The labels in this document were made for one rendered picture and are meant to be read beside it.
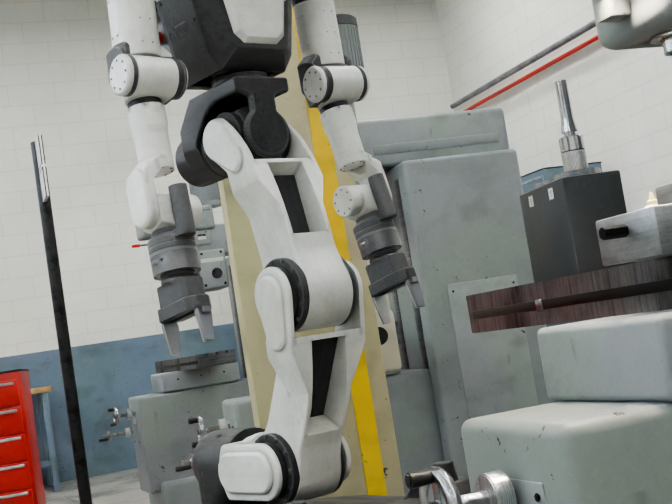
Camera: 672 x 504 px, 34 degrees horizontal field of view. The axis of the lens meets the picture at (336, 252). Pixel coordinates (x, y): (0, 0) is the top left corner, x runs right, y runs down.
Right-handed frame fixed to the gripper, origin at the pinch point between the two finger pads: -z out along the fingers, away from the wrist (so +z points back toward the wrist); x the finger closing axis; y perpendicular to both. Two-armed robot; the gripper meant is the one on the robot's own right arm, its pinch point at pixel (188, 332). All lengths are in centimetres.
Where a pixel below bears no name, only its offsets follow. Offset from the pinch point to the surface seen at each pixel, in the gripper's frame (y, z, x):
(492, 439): 10, -31, 54
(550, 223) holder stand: 61, 8, 40
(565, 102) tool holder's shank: 62, 29, 49
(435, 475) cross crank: -3, -34, 54
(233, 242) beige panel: 85, 44, -86
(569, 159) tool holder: 61, 18, 47
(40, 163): 145, 151, -293
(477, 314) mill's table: 61, -4, 16
